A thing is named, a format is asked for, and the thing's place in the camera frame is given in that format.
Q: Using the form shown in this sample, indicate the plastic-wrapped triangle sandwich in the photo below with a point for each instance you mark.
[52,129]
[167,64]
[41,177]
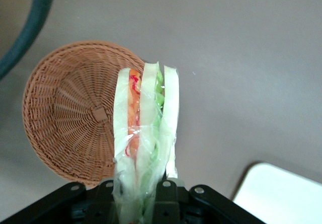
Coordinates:
[148,108]

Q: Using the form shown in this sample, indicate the cream plastic serving tray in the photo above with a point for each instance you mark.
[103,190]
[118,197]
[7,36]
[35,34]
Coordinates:
[281,196]

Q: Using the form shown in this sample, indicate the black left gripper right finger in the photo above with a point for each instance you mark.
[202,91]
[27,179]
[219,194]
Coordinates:
[201,206]

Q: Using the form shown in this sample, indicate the round brown wicker basket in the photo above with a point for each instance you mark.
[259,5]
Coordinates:
[68,113]

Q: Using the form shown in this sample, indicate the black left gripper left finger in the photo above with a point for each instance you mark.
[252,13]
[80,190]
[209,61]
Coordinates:
[63,204]

